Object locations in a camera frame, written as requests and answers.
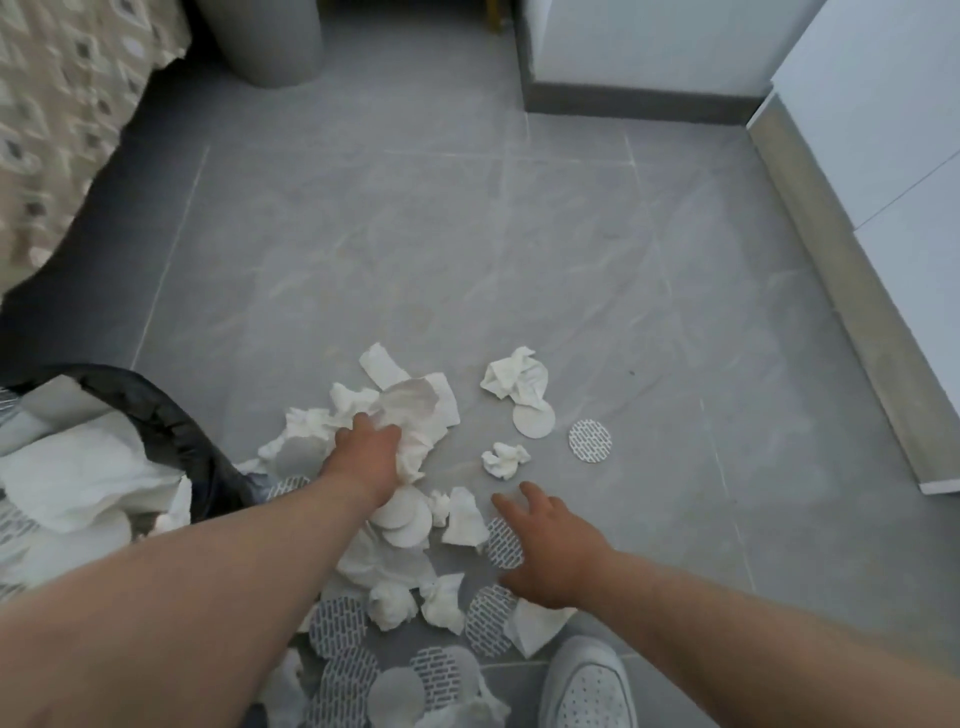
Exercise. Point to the person's right hand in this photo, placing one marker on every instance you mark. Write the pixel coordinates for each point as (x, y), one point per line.
(562, 555)

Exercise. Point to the person's left hand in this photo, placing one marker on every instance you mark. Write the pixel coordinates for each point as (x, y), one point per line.
(367, 457)

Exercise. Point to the pile of white tissue scraps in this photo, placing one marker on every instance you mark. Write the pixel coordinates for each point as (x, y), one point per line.
(427, 427)

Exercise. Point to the tissues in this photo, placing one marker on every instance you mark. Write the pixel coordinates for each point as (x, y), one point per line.
(75, 465)

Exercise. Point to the white trash bin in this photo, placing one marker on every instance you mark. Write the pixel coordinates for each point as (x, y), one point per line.
(262, 45)

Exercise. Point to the person's right forearm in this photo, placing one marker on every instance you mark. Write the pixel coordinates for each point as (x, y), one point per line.
(787, 652)

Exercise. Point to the person's left forearm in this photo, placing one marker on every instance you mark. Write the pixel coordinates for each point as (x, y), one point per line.
(150, 615)

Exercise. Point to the white shoe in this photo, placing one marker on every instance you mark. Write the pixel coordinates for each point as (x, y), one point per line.
(589, 690)

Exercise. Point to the grey bed base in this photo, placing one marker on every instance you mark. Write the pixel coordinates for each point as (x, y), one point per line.
(112, 247)

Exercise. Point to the dark grey skirting board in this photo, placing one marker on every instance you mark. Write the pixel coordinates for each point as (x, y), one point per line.
(637, 101)

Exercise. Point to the wooden table leg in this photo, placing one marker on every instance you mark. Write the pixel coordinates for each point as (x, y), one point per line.
(493, 15)

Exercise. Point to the beige patterned bedspread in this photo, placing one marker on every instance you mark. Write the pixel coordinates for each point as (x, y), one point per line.
(60, 112)

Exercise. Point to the white wardrobe beige plinth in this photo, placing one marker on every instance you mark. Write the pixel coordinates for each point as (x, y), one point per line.
(885, 150)

